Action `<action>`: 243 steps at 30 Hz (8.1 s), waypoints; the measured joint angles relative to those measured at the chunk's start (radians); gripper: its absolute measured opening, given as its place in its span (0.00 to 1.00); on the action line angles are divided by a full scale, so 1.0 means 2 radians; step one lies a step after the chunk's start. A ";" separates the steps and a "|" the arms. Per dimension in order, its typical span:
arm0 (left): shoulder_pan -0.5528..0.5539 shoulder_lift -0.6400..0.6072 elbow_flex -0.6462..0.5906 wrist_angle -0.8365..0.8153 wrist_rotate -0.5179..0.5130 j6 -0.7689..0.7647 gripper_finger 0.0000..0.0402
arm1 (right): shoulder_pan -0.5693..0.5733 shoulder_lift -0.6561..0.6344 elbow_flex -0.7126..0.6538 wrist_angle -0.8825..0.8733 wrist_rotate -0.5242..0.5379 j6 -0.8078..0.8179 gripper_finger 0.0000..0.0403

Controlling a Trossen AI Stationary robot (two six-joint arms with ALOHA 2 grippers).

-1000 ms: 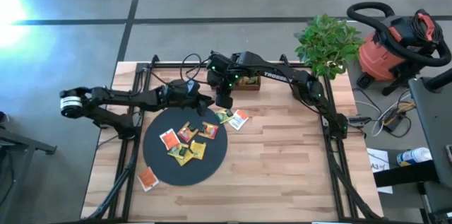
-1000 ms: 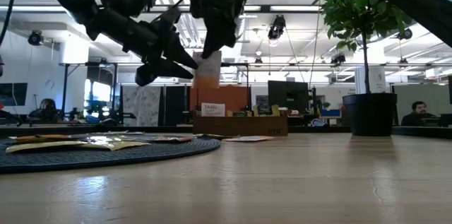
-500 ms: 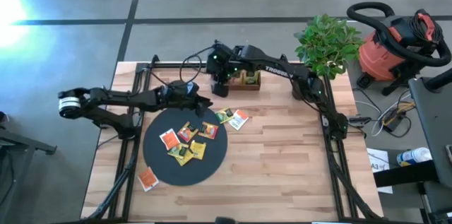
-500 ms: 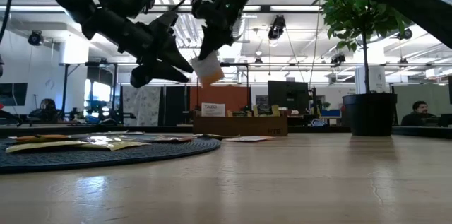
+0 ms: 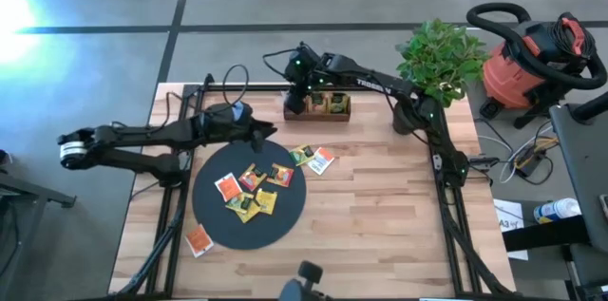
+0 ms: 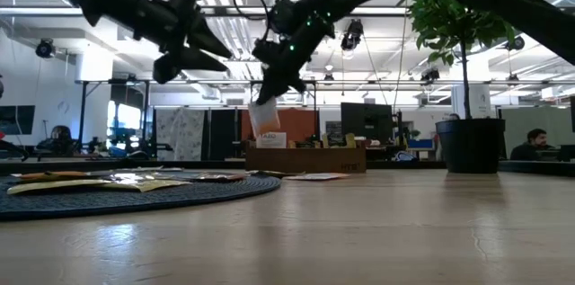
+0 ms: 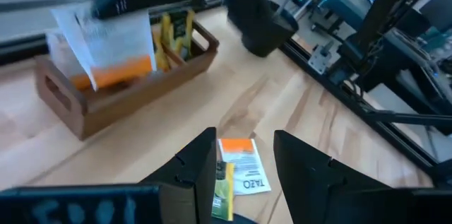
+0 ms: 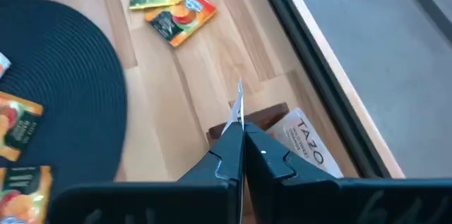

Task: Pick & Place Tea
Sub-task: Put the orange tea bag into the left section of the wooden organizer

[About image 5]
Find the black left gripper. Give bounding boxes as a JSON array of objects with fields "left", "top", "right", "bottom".
[{"left": 201, "top": 100, "right": 279, "bottom": 154}]

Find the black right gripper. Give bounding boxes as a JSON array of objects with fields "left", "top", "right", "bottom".
[{"left": 283, "top": 71, "right": 319, "bottom": 116}]

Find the orange Tazo tea packet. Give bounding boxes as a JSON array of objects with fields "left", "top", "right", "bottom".
[
  {"left": 307, "top": 146, "right": 336, "bottom": 177},
  {"left": 184, "top": 223, "right": 215, "bottom": 259},
  {"left": 214, "top": 172, "right": 244, "bottom": 203}
]

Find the brown wooden compartment box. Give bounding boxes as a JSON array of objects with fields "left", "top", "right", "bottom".
[{"left": 282, "top": 90, "right": 352, "bottom": 123}]

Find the round dark woven placemat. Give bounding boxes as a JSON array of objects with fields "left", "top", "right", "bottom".
[{"left": 191, "top": 139, "right": 308, "bottom": 251}]

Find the black rounded device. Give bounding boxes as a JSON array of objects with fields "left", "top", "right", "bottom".
[{"left": 277, "top": 260, "right": 333, "bottom": 301}]

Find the green plant in black pot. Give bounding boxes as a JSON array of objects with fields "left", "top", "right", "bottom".
[{"left": 391, "top": 18, "right": 490, "bottom": 136}]

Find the red shop vacuum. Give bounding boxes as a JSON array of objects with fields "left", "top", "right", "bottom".
[{"left": 482, "top": 10, "right": 598, "bottom": 120}]

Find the black metal stand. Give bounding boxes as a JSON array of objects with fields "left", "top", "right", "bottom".
[{"left": 0, "top": 148, "right": 77, "bottom": 301}]

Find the black power brick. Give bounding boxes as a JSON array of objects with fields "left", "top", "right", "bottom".
[{"left": 515, "top": 151, "right": 545, "bottom": 179}]

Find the white paper sheet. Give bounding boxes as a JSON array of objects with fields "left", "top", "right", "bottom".
[{"left": 492, "top": 198, "right": 529, "bottom": 262}]

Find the white and blue spray bottle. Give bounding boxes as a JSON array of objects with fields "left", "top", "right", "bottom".
[{"left": 532, "top": 197, "right": 582, "bottom": 225}]

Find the dark grey cart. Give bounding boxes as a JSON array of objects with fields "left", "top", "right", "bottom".
[{"left": 502, "top": 91, "right": 608, "bottom": 301}]

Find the black metal rig frame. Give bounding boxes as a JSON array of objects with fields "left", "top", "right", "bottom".
[{"left": 107, "top": 72, "right": 517, "bottom": 301}]

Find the black vacuum hose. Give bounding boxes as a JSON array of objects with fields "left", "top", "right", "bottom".
[{"left": 465, "top": 2, "right": 608, "bottom": 91}]

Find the yellow cable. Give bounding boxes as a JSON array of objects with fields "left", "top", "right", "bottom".
[{"left": 512, "top": 137, "right": 560, "bottom": 169}]

